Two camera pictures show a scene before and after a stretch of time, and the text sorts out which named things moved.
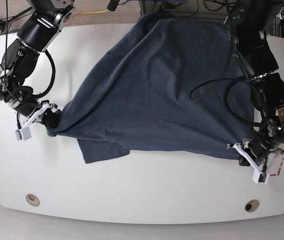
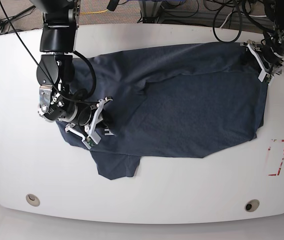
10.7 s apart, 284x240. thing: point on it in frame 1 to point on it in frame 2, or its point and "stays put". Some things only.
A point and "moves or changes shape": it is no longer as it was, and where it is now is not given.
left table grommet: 32,200 stays put
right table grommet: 251,205 stays put
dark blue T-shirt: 169,85 moves or changes shape
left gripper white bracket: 51,120 to 107,121
